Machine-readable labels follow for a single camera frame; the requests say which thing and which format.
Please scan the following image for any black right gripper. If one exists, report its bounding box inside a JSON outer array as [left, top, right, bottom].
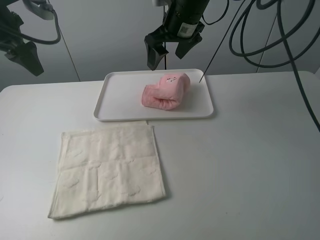
[[144, 0, 206, 71]]

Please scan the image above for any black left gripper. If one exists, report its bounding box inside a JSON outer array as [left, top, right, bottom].
[[0, 0, 44, 76]]

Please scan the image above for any pink towel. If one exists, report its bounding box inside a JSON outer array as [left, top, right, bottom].
[[141, 73, 191, 111]]

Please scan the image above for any white rectangular plastic tray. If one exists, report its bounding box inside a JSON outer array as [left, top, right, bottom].
[[93, 69, 214, 122]]

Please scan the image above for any cream white towel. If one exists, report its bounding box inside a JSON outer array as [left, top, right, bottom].
[[48, 121, 166, 220]]

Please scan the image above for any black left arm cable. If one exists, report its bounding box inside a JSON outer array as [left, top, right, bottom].
[[17, 0, 62, 45]]

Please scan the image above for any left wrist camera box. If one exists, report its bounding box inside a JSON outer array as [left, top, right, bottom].
[[22, 0, 54, 21]]

